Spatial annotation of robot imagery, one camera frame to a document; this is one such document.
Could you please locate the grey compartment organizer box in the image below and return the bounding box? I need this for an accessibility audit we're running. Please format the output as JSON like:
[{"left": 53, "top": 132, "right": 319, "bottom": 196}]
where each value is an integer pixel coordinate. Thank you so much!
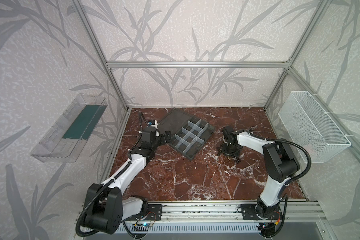
[{"left": 158, "top": 109, "right": 215, "bottom": 161}]

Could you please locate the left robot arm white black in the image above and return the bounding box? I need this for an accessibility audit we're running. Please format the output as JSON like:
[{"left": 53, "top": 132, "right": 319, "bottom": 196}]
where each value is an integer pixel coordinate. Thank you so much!
[{"left": 75, "top": 126, "right": 171, "bottom": 237}]

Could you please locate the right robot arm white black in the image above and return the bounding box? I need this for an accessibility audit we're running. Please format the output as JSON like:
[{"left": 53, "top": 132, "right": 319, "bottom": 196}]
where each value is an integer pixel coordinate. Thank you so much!
[{"left": 218, "top": 126, "right": 312, "bottom": 219}]

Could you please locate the small circuit board green led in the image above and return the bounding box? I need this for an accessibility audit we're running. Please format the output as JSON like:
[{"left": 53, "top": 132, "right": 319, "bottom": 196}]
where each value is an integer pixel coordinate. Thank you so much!
[{"left": 133, "top": 222, "right": 154, "bottom": 232}]

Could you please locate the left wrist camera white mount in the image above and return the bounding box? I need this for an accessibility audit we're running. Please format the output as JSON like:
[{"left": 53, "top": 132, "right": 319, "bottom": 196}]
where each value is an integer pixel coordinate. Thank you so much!
[{"left": 147, "top": 120, "right": 158, "bottom": 132}]

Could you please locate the white wire mesh basket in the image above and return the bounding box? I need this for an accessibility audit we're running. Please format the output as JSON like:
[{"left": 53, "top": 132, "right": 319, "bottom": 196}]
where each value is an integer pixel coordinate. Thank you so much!
[{"left": 279, "top": 91, "right": 352, "bottom": 164}]

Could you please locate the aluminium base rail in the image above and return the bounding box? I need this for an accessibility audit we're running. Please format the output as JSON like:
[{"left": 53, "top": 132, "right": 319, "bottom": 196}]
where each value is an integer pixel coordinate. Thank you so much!
[{"left": 144, "top": 199, "right": 328, "bottom": 225}]

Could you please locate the clear wall shelf green mat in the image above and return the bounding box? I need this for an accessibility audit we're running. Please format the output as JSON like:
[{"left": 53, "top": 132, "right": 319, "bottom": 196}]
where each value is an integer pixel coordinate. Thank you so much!
[{"left": 30, "top": 94, "right": 108, "bottom": 163}]

